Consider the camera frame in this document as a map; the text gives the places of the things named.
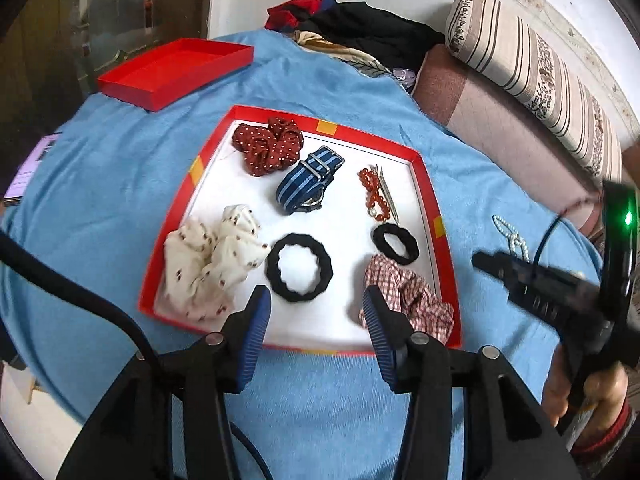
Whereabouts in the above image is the blue striped watch strap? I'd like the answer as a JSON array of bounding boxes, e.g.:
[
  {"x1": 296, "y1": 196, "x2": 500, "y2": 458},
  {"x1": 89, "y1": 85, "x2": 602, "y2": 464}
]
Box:
[{"x1": 276, "y1": 146, "x2": 346, "y2": 215}]

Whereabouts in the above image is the wooden glass cabinet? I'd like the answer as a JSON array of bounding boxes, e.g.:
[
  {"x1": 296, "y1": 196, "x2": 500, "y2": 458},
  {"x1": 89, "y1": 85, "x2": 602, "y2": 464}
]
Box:
[{"x1": 15, "y1": 0, "x2": 213, "y2": 126}]

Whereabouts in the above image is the pink sofa cushion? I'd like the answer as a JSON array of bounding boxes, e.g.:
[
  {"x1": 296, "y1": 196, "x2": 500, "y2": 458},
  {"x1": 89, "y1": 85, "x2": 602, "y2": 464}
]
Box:
[{"x1": 411, "y1": 44, "x2": 601, "y2": 226}]

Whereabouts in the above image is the red bead bracelet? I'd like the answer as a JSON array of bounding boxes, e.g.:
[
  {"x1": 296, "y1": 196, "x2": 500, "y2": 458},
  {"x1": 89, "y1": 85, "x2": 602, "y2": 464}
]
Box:
[{"x1": 357, "y1": 167, "x2": 393, "y2": 223}]

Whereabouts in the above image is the dark red dotted scrunchie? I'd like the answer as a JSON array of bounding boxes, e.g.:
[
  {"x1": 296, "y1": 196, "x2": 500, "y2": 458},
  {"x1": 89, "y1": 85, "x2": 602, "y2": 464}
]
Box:
[{"x1": 231, "y1": 116, "x2": 305, "y2": 177}]

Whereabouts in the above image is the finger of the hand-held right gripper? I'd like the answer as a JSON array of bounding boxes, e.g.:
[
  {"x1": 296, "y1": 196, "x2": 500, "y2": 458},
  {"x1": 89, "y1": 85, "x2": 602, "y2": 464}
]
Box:
[{"x1": 471, "y1": 251, "x2": 536, "y2": 288}]

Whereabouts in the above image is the red box tray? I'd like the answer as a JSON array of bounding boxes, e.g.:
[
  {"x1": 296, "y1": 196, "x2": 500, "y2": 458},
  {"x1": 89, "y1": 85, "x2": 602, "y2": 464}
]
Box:
[{"x1": 137, "y1": 105, "x2": 463, "y2": 358}]

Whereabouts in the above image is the red plaid scrunchie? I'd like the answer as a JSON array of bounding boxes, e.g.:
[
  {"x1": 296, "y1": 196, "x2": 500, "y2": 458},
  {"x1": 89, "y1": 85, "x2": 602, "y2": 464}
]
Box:
[{"x1": 359, "y1": 254, "x2": 455, "y2": 346}]

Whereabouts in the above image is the pile of dark clothes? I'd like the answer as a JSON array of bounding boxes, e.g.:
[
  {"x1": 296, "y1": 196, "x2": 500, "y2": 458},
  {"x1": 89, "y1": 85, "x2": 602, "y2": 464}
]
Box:
[{"x1": 265, "y1": 0, "x2": 446, "y2": 68}]

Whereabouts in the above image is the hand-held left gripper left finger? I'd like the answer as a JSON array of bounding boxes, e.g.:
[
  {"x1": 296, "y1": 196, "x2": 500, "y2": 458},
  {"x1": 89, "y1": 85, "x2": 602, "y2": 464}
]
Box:
[{"x1": 55, "y1": 284, "x2": 273, "y2": 480}]

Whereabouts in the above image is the large black hair tie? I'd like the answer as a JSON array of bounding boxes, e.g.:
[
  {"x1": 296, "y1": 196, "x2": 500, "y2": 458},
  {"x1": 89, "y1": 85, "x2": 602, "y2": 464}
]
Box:
[{"x1": 265, "y1": 232, "x2": 335, "y2": 303}]

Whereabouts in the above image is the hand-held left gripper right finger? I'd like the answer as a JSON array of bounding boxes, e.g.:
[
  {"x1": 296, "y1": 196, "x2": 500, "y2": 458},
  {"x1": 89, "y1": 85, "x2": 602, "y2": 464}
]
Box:
[{"x1": 361, "y1": 284, "x2": 583, "y2": 480}]

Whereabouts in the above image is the person's right hand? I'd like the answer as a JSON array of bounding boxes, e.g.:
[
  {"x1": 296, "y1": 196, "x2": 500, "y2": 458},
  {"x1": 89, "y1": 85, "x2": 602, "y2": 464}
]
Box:
[{"x1": 542, "y1": 347, "x2": 631, "y2": 441}]

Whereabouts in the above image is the striped floral cushion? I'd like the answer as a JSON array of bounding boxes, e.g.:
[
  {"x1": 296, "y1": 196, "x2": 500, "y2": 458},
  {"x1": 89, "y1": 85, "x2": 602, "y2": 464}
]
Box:
[{"x1": 445, "y1": 0, "x2": 623, "y2": 178}]

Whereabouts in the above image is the beige patterned scarf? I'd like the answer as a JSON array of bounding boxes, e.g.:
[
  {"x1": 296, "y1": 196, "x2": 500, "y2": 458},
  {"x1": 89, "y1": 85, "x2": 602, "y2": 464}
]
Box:
[{"x1": 292, "y1": 30, "x2": 396, "y2": 78}]

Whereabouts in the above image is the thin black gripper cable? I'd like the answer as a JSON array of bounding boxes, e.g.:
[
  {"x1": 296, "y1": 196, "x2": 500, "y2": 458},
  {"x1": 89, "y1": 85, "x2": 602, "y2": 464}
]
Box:
[{"x1": 532, "y1": 210, "x2": 568, "y2": 266}]

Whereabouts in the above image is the red box lid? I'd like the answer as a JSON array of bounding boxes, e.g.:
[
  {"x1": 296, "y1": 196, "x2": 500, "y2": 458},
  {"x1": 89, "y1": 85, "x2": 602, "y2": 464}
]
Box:
[{"x1": 96, "y1": 37, "x2": 255, "y2": 113}]

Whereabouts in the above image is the small black hair tie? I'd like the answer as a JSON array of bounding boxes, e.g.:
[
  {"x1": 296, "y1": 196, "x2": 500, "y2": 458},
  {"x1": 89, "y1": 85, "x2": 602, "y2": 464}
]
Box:
[{"x1": 372, "y1": 223, "x2": 421, "y2": 265}]

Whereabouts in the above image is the person's right forearm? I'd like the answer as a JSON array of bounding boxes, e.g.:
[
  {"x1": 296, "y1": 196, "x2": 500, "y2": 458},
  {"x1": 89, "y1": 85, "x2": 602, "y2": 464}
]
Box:
[{"x1": 570, "y1": 400, "x2": 640, "y2": 480}]

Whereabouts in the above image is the pearl bead bracelet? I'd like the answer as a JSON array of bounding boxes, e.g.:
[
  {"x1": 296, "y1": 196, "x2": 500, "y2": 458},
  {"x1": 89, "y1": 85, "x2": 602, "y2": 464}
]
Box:
[{"x1": 492, "y1": 214, "x2": 531, "y2": 263}]

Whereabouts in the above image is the metal hair clip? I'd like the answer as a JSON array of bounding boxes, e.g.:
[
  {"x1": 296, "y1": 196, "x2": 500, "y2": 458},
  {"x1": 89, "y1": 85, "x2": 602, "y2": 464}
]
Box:
[{"x1": 370, "y1": 165, "x2": 401, "y2": 223}]

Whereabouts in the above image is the blue blanket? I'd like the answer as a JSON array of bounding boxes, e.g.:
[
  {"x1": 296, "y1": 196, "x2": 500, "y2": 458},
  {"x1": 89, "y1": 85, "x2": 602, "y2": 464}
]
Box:
[{"x1": 0, "y1": 30, "x2": 601, "y2": 480}]

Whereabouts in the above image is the cream brown-dotted scrunchie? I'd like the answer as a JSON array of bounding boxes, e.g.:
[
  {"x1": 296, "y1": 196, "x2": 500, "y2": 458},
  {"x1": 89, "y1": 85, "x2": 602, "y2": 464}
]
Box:
[{"x1": 164, "y1": 204, "x2": 272, "y2": 322}]

